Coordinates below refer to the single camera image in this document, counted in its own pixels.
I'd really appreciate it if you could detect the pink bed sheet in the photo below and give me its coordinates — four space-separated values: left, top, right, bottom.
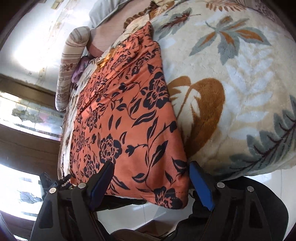
86 0 151 58

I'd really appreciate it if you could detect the long striped floral pillow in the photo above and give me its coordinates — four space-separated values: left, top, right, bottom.
55 26 91 112

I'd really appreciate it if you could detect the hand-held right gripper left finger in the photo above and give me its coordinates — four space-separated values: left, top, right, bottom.
30 161 115 241

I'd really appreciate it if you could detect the leaf printed fleece blanket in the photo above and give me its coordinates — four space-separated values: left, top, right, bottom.
58 0 296 183

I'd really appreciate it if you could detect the wooden window frame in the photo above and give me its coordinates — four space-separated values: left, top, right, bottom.
0 74 66 169

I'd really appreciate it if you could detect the orange black floral garment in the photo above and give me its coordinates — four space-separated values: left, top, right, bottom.
69 21 190 209

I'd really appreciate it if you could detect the purple cloth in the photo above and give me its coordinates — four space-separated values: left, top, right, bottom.
71 57 89 83

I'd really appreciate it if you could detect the glass window pane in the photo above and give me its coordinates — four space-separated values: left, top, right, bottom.
0 91 64 131

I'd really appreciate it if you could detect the person's black clothing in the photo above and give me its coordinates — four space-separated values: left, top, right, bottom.
173 176 290 241

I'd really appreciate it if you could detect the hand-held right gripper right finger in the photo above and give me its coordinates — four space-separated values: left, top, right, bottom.
189 161 275 241

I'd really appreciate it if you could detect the grey pillow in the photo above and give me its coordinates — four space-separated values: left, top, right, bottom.
89 0 130 29

